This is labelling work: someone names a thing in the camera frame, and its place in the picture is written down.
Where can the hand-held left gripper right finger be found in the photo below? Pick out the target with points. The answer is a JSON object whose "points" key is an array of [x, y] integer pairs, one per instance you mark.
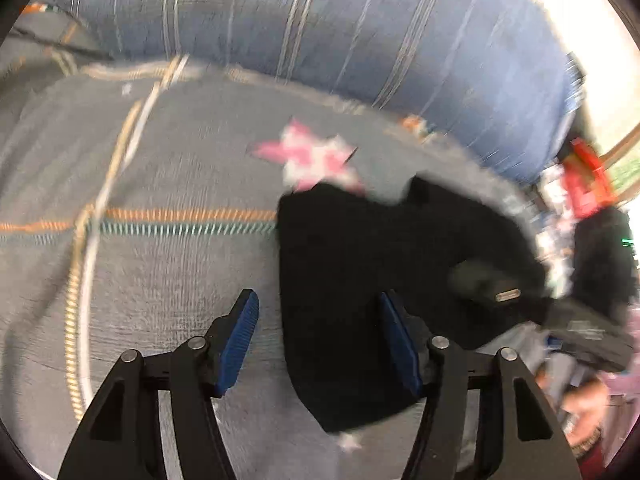
{"points": [[402, 345]]}

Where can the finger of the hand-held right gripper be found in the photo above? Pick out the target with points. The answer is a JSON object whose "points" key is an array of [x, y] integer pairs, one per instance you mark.
{"points": [[480, 280]]}

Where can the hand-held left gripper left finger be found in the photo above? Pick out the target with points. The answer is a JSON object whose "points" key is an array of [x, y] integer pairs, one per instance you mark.
{"points": [[237, 345]]}

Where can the black pants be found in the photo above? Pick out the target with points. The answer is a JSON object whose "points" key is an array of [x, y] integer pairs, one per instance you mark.
{"points": [[340, 270]]}

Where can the person's right hand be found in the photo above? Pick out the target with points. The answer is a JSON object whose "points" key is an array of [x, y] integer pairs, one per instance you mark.
{"points": [[585, 405]]}

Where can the red box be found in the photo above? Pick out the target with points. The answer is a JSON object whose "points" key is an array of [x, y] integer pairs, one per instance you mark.
{"points": [[587, 185]]}

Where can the blue striped sofa backrest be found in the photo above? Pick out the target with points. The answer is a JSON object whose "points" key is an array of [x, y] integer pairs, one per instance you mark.
{"points": [[300, 25]]}

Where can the wooden window frame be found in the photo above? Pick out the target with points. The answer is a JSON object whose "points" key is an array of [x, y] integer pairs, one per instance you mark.
{"points": [[622, 152]]}

